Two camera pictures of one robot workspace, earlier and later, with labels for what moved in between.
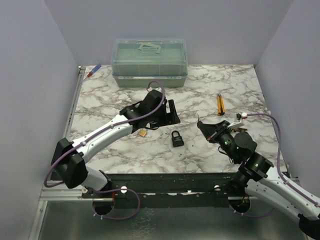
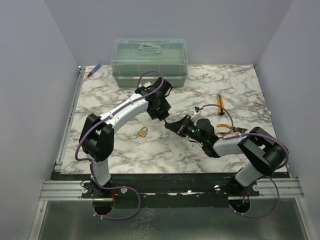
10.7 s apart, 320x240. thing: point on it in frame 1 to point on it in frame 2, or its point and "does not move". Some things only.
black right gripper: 211,131 to 179,127
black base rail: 168,190 does not move
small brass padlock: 142,132 does not move
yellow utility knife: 220,104 does not move
